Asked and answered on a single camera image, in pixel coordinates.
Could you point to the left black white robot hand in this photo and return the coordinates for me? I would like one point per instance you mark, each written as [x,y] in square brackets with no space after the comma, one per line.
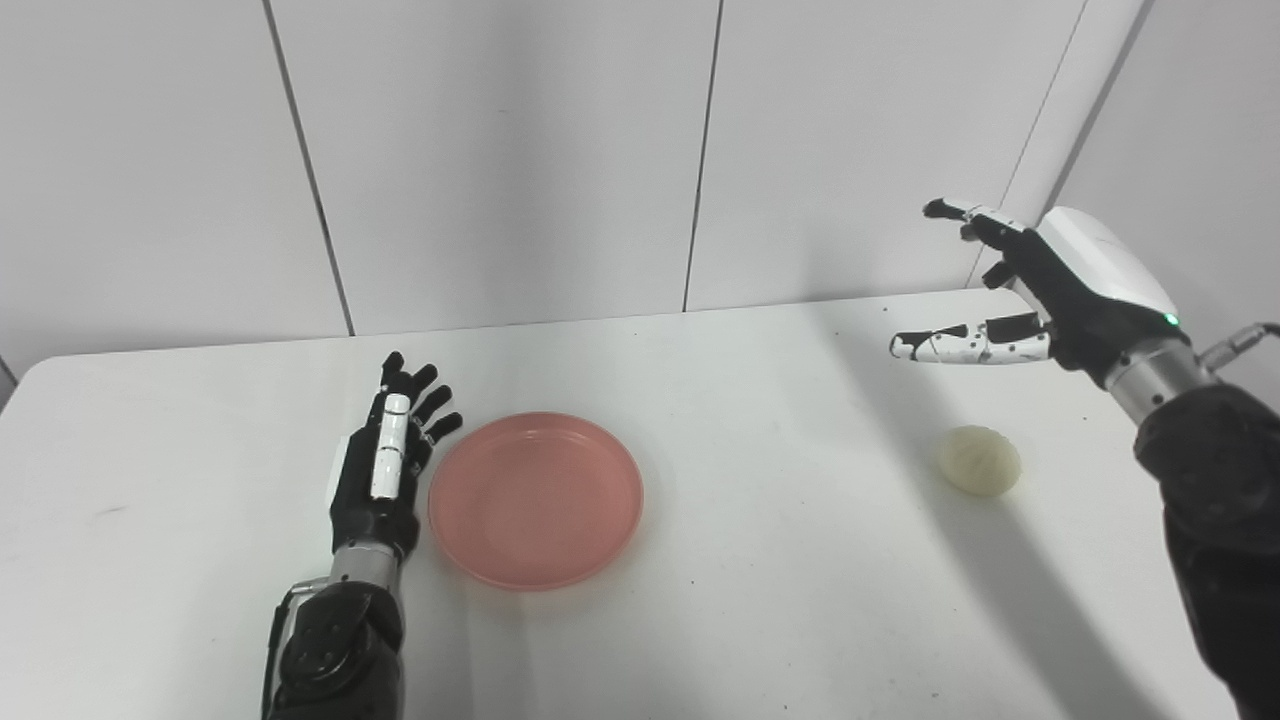
[385,470]

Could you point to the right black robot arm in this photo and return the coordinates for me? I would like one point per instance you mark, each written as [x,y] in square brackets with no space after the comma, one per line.
[1220,490]

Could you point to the cream steamed bun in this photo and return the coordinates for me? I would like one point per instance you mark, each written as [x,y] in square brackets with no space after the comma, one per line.
[980,462]

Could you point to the pink round plate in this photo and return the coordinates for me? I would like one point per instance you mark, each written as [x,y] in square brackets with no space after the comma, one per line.
[535,500]

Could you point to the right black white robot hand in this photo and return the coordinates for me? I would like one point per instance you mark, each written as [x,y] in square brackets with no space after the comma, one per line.
[1085,290]

